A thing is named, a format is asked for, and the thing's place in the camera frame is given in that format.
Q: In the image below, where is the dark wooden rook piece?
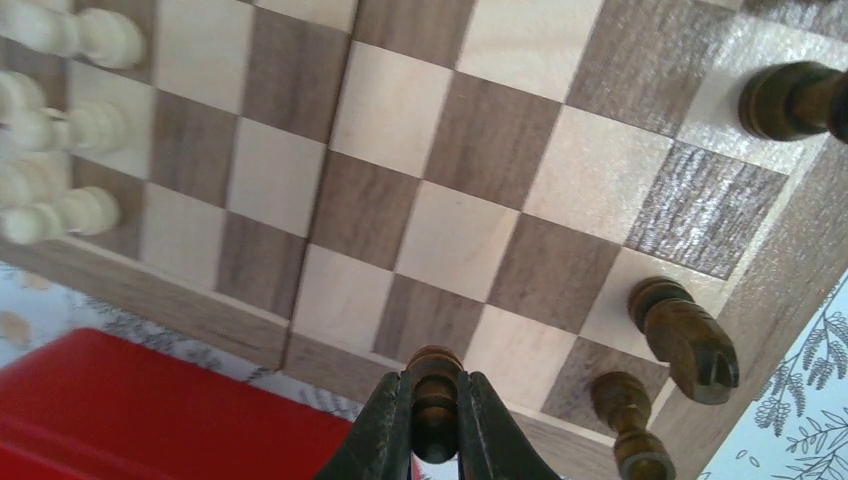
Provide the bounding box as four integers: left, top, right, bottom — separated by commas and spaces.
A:
590, 371, 676, 480

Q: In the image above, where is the wooden chess board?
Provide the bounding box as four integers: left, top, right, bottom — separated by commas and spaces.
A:
1, 1, 847, 479

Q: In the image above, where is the light wooden chess piece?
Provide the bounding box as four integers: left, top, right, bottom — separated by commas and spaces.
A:
7, 101, 130, 153
1, 186, 121, 245
1, 1, 147, 70
1, 70, 47, 124

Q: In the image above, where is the dark wooden pawn piece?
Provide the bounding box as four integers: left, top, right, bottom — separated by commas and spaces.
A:
406, 345, 463, 464

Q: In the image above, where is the black chess piece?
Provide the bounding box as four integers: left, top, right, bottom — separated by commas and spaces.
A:
738, 61, 847, 144

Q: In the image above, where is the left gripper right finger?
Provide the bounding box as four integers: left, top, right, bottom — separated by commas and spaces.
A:
457, 371, 559, 479

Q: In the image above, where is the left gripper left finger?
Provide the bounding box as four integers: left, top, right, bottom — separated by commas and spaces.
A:
314, 371, 413, 480

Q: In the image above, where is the red plastic tray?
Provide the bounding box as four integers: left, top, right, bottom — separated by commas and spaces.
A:
0, 327, 425, 480

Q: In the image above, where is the dark wooden knight piece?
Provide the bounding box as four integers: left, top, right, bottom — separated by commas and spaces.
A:
627, 276, 740, 405

